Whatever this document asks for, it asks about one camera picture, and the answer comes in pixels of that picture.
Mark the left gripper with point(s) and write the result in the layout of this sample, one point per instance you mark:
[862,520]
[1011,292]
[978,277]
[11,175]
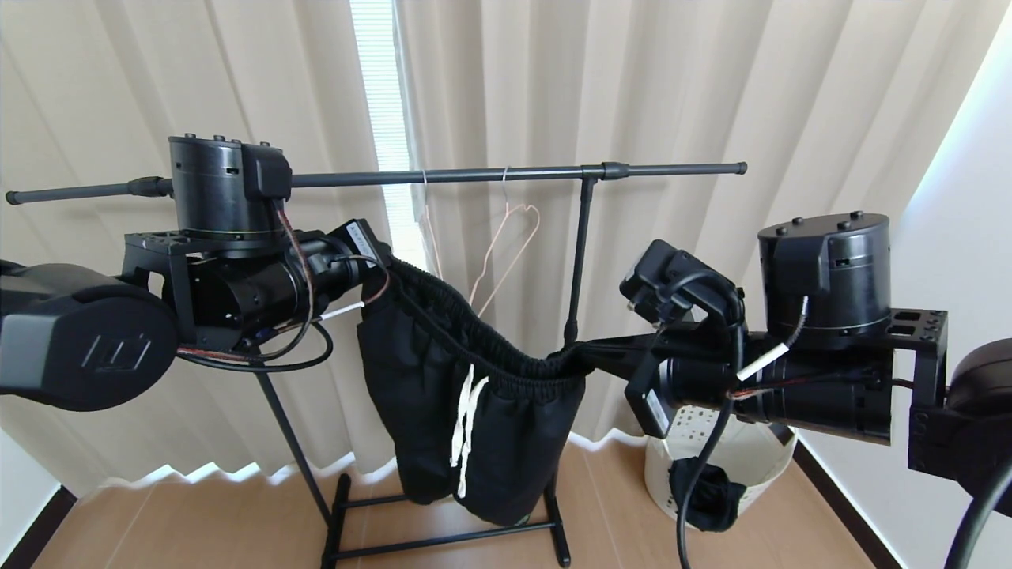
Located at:
[261,292]

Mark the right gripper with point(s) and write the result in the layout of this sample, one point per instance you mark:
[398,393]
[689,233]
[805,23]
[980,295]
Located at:
[822,395]

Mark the black shorts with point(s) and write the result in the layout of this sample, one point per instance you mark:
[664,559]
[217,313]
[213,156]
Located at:
[427,411]

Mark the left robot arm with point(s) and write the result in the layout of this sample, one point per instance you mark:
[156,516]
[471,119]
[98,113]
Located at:
[79,340]

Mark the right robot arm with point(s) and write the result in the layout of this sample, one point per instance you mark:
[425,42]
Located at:
[822,276]

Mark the white laundry basket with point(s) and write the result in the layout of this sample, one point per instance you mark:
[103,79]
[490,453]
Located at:
[751,466]

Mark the pink clothes hanger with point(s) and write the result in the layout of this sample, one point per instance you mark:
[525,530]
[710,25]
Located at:
[518,245]
[431,237]

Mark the black clothes rack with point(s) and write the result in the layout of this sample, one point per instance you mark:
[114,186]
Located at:
[672,168]

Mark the black garment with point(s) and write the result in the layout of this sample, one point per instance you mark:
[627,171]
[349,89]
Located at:
[711,494]

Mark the window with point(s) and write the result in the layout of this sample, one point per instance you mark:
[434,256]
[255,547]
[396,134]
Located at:
[375,79]

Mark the beige curtain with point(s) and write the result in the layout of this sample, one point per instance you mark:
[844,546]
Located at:
[95,79]
[711,79]

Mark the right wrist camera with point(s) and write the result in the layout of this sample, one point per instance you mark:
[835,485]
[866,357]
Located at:
[656,276]

